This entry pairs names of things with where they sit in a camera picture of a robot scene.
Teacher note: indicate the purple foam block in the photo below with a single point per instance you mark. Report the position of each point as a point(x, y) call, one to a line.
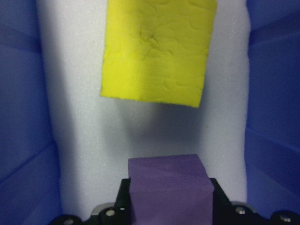
point(168, 192)

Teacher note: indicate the yellow foam block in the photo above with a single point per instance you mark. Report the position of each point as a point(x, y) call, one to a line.
point(152, 58)

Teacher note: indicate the blue plastic bin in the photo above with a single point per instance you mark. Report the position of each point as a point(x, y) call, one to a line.
point(21, 93)

